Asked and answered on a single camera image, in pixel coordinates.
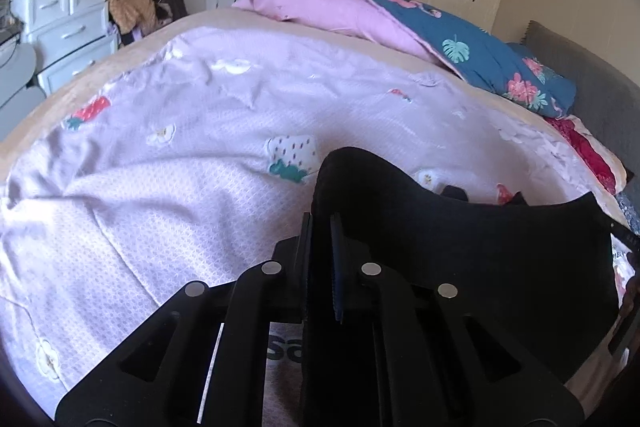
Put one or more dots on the red floral blanket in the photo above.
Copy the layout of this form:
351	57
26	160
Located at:
592	152

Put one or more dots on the grey round chair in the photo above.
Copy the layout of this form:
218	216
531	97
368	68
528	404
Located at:
17	77

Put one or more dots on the grey patterned bedsheet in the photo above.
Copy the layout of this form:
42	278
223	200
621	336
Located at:
630	207

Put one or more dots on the pink and blue floral duvet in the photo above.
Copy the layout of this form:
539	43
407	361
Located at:
450	42

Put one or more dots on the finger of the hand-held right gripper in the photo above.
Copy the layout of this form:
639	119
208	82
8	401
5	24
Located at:
626	238

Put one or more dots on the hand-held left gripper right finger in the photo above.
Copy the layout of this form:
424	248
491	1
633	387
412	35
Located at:
337	267

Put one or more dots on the lilac printed blanket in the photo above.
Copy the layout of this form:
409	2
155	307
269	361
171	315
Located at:
150	207

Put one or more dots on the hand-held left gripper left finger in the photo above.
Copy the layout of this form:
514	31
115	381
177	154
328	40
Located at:
306	257

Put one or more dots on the brown clothes heap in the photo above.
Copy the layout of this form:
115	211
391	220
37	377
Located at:
132	7

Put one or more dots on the grey padded headboard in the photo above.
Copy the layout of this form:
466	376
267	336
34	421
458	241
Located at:
595	77

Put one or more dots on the beige bed blanket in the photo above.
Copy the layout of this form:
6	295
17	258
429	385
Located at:
200	19

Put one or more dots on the black shirt with orange collar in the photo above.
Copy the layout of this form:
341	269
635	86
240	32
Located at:
450	247

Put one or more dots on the white drawer unit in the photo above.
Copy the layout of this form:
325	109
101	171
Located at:
70	27

